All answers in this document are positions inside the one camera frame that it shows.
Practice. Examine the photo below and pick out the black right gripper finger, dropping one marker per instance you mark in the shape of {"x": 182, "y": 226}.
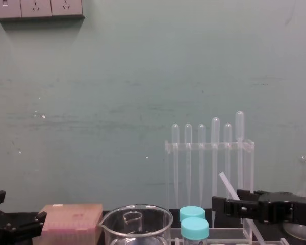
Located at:
{"x": 241, "y": 208}
{"x": 247, "y": 195}

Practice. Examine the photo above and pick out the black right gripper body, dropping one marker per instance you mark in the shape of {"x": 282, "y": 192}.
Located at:
{"x": 278, "y": 206}

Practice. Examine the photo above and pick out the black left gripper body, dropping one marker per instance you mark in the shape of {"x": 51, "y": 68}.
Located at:
{"x": 5, "y": 233}

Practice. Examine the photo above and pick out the clear glass stirring rod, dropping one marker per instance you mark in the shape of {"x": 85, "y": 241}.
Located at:
{"x": 228, "y": 185}

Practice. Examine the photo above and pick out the clear acrylic vial tray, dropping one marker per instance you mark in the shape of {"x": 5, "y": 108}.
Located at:
{"x": 227, "y": 233}

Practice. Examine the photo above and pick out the pink pipette tip box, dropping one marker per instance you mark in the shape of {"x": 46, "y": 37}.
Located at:
{"x": 71, "y": 217}

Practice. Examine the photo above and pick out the vial with teal cap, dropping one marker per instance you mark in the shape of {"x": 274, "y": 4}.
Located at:
{"x": 192, "y": 212}
{"x": 195, "y": 227}

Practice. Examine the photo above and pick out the clear acrylic pipette rack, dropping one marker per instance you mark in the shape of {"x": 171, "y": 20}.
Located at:
{"x": 248, "y": 145}

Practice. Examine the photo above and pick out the short clear plastic pipette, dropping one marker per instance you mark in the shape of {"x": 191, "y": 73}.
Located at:
{"x": 201, "y": 132}
{"x": 188, "y": 132}
{"x": 175, "y": 132}
{"x": 228, "y": 132}

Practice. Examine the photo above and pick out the long clear plastic pipette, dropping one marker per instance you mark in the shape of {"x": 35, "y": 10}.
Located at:
{"x": 215, "y": 130}
{"x": 240, "y": 125}

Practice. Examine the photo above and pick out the large clear glass beaker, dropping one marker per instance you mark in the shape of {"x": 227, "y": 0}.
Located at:
{"x": 165, "y": 222}

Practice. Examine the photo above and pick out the small clear glass beaker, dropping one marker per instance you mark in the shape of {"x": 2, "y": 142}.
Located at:
{"x": 132, "y": 219}

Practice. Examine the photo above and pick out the grey wall socket panel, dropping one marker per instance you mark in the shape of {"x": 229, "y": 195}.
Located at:
{"x": 35, "y": 9}

